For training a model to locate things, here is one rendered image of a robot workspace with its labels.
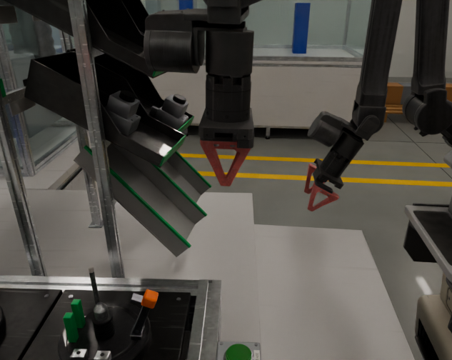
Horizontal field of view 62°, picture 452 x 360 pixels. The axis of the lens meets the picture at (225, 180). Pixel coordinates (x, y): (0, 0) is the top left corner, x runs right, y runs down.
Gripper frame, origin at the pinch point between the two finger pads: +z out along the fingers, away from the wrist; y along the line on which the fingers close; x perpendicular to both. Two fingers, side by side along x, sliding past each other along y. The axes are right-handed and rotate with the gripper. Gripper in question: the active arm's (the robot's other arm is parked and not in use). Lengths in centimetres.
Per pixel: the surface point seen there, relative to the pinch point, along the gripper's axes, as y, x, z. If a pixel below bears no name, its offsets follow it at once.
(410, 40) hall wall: -818, 361, 41
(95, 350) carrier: 8.5, -18.5, 25.0
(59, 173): -84, -67, 40
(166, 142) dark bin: -24.9, -13.2, 3.9
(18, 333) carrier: 4.0, -33.0, 27.4
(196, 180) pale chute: -42.5, -8.9, 20.6
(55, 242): -37, -48, 39
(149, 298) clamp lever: 6.0, -10.4, 16.7
